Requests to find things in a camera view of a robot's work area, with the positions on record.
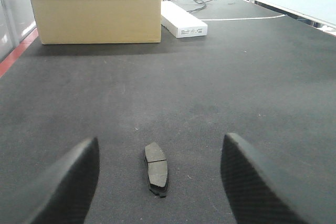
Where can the cardboard box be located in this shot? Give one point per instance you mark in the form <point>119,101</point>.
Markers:
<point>97,21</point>

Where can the brake pad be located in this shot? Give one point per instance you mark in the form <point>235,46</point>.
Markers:
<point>157,169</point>

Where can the black conveyor belt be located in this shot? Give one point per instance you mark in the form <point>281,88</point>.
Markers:
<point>267,77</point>

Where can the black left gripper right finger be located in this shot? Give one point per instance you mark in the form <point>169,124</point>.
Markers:
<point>259,191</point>

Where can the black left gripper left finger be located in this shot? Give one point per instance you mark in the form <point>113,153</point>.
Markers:
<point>63,193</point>

